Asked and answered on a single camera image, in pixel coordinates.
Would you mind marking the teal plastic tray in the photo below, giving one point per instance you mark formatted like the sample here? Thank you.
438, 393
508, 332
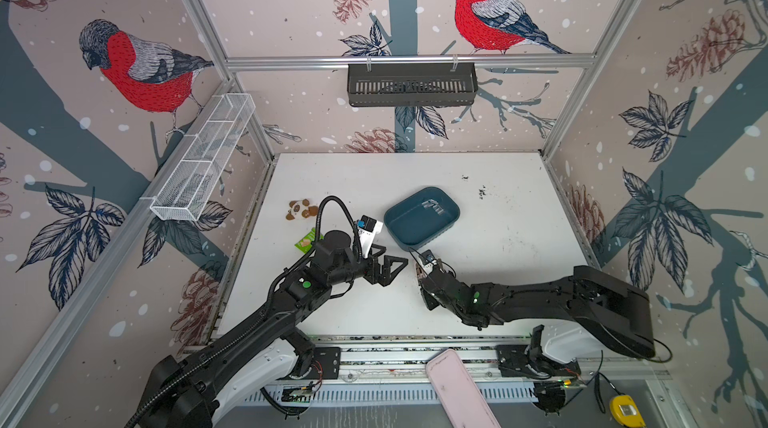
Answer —
412, 227

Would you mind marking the staples strip in tray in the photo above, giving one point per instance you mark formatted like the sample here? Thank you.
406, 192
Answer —
433, 205

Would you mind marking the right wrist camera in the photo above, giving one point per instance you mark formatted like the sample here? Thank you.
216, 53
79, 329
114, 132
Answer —
427, 260

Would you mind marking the white wire basket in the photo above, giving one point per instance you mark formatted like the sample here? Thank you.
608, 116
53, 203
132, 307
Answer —
193, 180

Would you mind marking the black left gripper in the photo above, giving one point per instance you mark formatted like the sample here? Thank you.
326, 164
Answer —
375, 277

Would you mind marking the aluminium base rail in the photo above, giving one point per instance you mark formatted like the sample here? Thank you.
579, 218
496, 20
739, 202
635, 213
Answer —
371, 371

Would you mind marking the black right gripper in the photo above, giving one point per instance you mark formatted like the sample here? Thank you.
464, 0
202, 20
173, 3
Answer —
434, 284

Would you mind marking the black wire basket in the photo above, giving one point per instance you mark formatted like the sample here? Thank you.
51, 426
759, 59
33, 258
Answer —
412, 85

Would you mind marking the pink flat case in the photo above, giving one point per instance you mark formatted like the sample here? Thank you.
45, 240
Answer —
459, 395

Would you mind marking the horizontal aluminium bar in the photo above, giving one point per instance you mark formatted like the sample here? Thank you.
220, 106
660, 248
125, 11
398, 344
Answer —
257, 64

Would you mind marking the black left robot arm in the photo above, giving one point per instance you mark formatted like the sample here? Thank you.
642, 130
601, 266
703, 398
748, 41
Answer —
201, 389

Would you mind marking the yellow tape measure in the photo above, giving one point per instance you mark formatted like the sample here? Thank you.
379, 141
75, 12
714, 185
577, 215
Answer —
625, 412

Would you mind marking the green snack packet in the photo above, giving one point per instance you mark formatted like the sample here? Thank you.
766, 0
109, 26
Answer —
306, 243

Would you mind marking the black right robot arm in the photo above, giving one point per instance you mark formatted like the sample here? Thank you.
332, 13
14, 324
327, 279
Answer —
611, 311

